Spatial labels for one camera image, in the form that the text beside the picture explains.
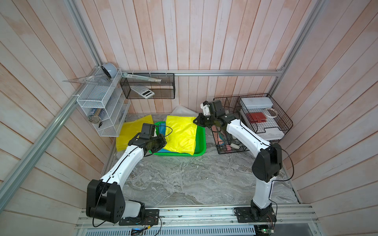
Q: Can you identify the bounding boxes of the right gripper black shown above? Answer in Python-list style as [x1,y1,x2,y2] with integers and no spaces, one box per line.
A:
[192,113,218,128]

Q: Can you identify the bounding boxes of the blue raincoat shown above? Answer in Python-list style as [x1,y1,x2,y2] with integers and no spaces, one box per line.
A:
[156,123,178,154]

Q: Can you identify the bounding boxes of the neon yellow raincoat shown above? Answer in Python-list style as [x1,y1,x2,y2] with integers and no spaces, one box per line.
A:
[164,116,197,155]

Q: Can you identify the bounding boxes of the green plastic basket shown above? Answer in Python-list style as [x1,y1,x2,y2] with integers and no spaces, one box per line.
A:
[149,121,207,157]

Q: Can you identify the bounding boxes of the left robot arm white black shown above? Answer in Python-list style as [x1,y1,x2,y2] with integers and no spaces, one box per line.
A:
[86,124,167,224]

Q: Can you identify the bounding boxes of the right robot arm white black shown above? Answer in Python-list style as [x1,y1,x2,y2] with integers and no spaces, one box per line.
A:
[194,100,283,218]

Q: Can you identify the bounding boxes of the white folded raincoat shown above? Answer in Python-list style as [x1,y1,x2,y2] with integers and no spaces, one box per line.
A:
[170,105,198,118]

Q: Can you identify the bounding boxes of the metal ruler in basket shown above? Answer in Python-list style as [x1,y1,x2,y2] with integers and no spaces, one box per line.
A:
[122,73,161,82]

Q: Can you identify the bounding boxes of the red card holder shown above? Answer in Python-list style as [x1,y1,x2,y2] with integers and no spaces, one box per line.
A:
[246,112,267,124]

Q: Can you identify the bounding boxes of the white calculator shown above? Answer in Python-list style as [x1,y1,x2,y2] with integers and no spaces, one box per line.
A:
[131,86,155,99]

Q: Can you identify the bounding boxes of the white pencil case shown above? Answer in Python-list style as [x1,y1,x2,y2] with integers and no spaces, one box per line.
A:
[241,97,273,110]

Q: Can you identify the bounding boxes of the white flat box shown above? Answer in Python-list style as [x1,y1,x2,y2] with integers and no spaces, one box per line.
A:
[258,127,284,141]

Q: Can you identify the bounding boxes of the rolled silver item on shelf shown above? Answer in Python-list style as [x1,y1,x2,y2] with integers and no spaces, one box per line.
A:
[88,108,103,124]

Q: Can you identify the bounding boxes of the clear triangle ruler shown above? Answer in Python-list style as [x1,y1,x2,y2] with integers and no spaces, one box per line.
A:
[64,75,106,85]

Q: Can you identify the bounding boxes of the grey round tape dispenser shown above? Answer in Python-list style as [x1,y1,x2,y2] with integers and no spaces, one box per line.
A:
[101,63,118,79]

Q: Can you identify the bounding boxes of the black wire desk organizer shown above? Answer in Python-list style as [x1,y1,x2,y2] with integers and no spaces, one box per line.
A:
[212,93,293,154]

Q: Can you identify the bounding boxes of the black mesh wall basket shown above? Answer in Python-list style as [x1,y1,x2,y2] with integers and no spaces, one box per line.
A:
[120,72,176,99]

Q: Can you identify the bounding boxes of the white wire shelf rack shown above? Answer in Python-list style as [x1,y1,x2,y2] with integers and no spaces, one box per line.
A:
[77,67,130,137]

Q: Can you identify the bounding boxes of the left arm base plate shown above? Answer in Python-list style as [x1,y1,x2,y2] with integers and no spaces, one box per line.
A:
[119,209,159,226]

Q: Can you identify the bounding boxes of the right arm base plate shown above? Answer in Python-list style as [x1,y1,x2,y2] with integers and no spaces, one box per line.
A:
[234,206,277,223]

